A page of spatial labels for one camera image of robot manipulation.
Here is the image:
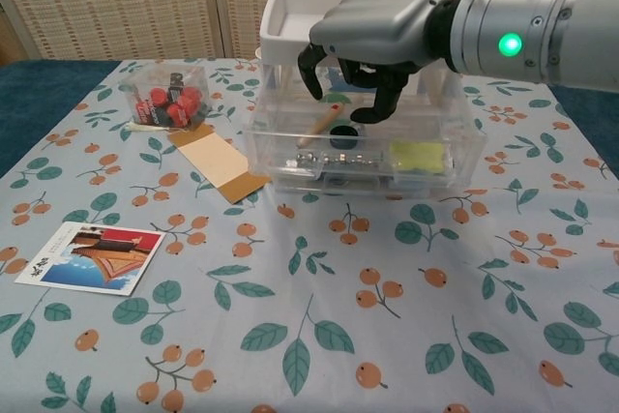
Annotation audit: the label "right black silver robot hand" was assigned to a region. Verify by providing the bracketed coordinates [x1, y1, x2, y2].
[296, 0, 454, 124]

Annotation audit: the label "wooden stick tool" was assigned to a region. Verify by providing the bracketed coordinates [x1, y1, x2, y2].
[295, 103, 346, 149]

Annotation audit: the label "clear plastic box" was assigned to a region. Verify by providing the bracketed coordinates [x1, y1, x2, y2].
[242, 88, 486, 190]

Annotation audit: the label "white plastic drawer organizer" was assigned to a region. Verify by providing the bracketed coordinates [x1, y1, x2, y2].
[258, 0, 473, 199]

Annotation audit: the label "clear plastic container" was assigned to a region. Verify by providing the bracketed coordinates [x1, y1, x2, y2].
[273, 174, 444, 200]

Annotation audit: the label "black round lid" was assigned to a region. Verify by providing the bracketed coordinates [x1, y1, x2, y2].
[329, 124, 362, 150]

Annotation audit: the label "yellow sticky note pad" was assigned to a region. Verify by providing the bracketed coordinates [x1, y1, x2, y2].
[390, 140, 447, 175]

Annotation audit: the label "silver metal clips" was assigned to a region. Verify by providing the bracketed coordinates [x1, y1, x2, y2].
[284, 151, 384, 168]

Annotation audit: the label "tan and beige card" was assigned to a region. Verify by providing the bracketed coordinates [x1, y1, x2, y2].
[166, 123, 273, 204]

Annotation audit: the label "clear box of red caps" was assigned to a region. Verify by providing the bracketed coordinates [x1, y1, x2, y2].
[120, 64, 212, 129]

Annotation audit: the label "woven bamboo folding screen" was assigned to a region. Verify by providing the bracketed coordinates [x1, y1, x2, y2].
[0, 0, 619, 65]

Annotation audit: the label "floral leaf print tablecloth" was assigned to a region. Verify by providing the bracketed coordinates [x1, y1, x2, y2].
[0, 58, 619, 413]

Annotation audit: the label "teal padded table cover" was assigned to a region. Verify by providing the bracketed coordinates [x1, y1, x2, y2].
[0, 57, 619, 178]

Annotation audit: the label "colourful picture postcard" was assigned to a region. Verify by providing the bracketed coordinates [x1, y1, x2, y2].
[14, 221, 167, 299]

